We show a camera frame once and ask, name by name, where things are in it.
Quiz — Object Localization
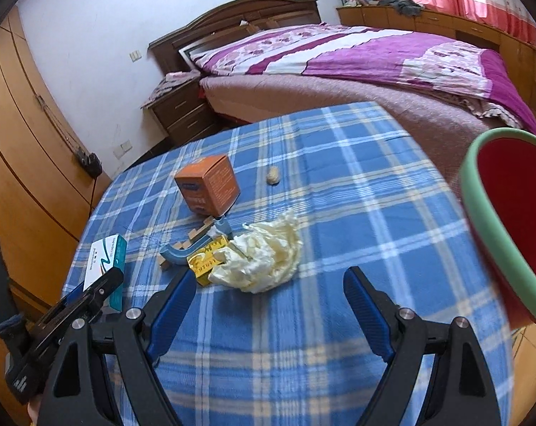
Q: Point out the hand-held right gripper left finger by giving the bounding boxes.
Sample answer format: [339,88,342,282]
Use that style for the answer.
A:
[39,266,198,426]

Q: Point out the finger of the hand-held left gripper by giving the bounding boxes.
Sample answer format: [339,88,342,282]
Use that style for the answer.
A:
[61,268,124,320]

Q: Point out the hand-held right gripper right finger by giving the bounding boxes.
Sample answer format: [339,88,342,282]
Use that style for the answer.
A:
[343,266,502,426]

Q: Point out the white and teal medicine box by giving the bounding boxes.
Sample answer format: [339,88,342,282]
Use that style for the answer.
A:
[79,234,129,311]

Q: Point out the blue curved plastic piece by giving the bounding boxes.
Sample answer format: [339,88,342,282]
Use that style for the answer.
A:
[159,219,233,267]

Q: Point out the yellow packet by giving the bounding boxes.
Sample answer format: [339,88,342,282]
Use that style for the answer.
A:
[187,236,231,287]

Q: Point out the wooden stick piece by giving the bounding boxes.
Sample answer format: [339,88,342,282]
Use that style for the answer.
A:
[158,214,226,272]

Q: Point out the orange cardboard box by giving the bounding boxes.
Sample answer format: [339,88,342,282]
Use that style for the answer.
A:
[175,154,242,217]

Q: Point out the red bucket with green rim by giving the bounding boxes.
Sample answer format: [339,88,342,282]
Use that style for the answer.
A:
[459,127,536,329]

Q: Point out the wooden wardrobe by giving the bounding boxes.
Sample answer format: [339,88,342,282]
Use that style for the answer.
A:
[0,4,113,316]

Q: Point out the wooden nightstand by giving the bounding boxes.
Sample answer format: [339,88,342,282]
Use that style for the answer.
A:
[139,77,215,145]

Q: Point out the floral cloth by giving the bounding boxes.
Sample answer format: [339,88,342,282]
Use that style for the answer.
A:
[139,71,202,108]

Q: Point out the mauve bed mattress cover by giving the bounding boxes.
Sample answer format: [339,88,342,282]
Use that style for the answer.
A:
[198,75,477,187]

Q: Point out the bed with purple quilt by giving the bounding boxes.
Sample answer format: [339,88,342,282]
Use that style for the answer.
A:
[189,23,536,136]

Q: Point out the wooden bed headboard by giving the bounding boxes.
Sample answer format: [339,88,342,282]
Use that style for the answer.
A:
[148,0,323,74]

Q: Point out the long wooden cabinet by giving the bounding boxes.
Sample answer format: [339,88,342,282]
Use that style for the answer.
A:
[336,2,536,143]

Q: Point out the dark grey cloth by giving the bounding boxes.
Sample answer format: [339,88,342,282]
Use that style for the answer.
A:
[377,0,424,16]

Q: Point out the cream and pink curtains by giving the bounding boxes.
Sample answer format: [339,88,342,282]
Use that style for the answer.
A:
[368,0,536,49]

